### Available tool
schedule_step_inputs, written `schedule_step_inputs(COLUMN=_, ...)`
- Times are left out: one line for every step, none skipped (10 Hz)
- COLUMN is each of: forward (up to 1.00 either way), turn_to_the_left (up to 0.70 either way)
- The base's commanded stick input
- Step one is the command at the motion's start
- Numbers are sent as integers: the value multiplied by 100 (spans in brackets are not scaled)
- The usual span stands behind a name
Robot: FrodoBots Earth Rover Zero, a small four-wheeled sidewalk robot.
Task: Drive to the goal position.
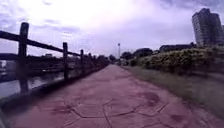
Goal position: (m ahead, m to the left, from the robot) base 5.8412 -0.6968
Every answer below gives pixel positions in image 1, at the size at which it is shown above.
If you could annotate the tall pale pole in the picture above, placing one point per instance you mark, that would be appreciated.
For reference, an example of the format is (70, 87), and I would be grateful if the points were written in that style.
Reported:
(118, 50)

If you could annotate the row of trees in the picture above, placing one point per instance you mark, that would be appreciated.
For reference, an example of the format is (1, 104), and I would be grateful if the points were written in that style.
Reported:
(141, 52)

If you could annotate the red stone-patterned path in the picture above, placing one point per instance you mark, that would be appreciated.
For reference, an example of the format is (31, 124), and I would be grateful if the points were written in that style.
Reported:
(110, 96)

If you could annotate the low dark building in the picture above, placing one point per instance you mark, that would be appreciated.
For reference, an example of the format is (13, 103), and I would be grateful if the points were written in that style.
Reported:
(175, 47)

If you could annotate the flowering hedge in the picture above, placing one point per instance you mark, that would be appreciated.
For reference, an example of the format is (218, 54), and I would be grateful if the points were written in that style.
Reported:
(180, 60)

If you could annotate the dark kerb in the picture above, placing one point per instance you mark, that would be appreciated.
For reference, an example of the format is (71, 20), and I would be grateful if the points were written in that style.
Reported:
(40, 92)

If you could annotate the grass strip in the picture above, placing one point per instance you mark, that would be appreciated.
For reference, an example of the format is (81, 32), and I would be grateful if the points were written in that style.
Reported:
(186, 87)

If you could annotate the tall tower building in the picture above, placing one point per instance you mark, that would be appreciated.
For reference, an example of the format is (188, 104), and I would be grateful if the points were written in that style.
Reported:
(207, 27)

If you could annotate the grey water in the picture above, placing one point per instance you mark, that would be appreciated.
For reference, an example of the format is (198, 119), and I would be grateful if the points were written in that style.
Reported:
(10, 87)

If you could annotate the dark wooden rail fence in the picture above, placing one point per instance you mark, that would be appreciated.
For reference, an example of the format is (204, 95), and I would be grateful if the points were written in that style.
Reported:
(23, 50)

